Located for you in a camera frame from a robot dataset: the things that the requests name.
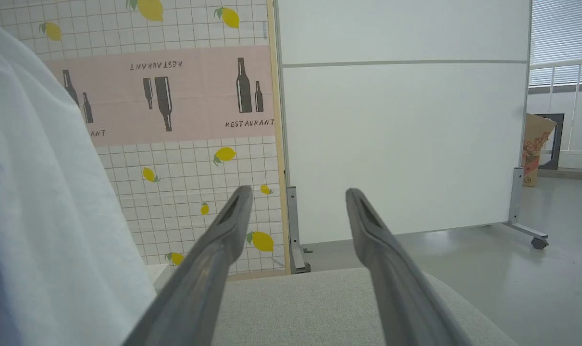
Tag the white and blue t-shirt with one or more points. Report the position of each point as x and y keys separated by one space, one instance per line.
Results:
x=41 y=192

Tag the white window blind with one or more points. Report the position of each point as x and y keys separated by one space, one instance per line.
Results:
x=564 y=33

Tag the brown cardboard box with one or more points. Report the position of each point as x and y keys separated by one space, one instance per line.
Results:
x=533 y=144

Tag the white box table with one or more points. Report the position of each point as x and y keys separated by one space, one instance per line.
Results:
x=157 y=274

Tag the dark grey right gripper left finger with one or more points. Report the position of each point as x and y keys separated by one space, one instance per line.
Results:
x=199 y=288

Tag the lemon print wood-framed panel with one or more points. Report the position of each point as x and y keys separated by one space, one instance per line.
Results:
x=185 y=105

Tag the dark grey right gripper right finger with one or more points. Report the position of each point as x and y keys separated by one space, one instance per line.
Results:
x=401 y=293

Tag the white rolling partition board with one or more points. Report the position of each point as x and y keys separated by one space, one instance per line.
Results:
x=401 y=144

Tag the black picture frame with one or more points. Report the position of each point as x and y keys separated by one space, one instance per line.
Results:
x=559 y=144

